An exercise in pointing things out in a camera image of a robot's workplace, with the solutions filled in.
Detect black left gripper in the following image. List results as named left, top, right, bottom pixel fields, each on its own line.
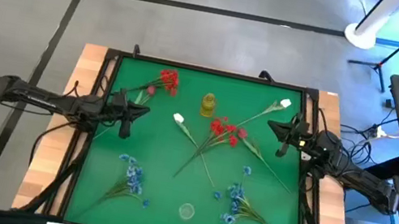
left=103, top=87, right=154, bottom=144

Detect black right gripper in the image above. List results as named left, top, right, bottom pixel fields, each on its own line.
left=261, top=107, right=314, bottom=163

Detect white tulip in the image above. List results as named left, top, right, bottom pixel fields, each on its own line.
left=236, top=90, right=293, bottom=136
left=161, top=112, right=227, bottom=188

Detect red flower bunch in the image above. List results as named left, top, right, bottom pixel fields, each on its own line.
left=116, top=60, right=182, bottom=103
left=172, top=109, right=242, bottom=188

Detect yellow glass vase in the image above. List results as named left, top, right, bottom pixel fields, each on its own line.
left=198, top=90, right=219, bottom=119

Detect clear glass vase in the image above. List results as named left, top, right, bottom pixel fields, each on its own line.
left=177, top=201, right=197, bottom=223

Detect wooden table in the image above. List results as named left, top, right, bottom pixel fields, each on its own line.
left=10, top=34, right=380, bottom=224

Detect white power plug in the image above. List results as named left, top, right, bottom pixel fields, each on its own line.
left=374, top=124, right=389, bottom=140

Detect white pole with round base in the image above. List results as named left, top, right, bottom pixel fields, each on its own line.
left=341, top=0, right=399, bottom=57

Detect black floor cables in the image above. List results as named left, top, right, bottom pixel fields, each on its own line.
left=334, top=112, right=388, bottom=169

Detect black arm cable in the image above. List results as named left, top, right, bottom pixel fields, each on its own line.
left=28, top=115, right=75, bottom=171

